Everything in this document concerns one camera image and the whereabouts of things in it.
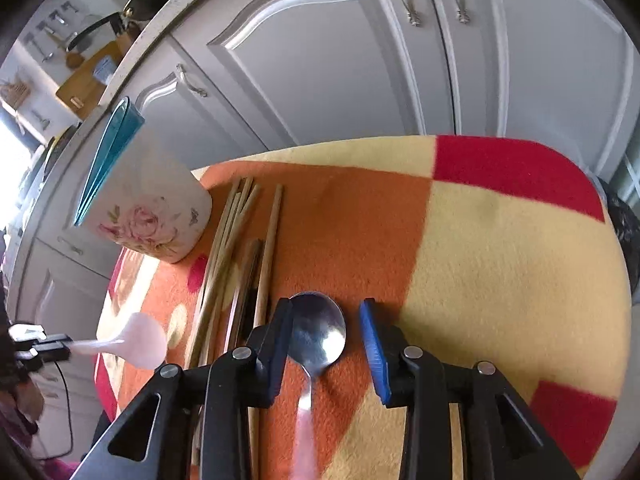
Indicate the white floral utensil cup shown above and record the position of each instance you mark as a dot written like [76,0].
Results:
[150,200]

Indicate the speckled stone countertop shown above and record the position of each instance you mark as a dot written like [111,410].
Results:
[150,25]

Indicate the black trash bag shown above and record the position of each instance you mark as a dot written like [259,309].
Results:
[620,225]

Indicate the person's left forearm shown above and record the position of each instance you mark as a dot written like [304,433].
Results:
[25,395]

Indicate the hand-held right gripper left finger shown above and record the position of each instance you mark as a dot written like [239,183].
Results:
[279,350]

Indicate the metal spoon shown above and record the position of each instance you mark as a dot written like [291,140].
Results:
[317,330]

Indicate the person's purple clothing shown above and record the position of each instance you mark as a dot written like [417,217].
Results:
[45,467]

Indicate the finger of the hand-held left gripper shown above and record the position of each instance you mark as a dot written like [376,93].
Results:
[50,339]
[50,353]

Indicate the wooden wall chopstick rack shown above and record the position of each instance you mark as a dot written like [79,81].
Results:
[17,91]

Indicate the wooden knife block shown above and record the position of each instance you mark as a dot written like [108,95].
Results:
[126,29]

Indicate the wooden cutting board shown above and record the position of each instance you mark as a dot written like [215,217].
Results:
[82,87]

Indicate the white plastic spoon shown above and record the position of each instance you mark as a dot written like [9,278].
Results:
[142,340]

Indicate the grey kitchen cabinet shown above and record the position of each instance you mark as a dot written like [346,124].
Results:
[325,60]

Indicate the white and blue packet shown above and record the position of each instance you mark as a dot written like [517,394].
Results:
[105,70]

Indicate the wooden spatula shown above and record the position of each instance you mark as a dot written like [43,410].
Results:
[75,58]

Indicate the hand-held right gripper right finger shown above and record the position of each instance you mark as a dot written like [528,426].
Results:
[374,355]

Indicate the orange checked printed blanket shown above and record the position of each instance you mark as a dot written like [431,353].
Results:
[475,260]

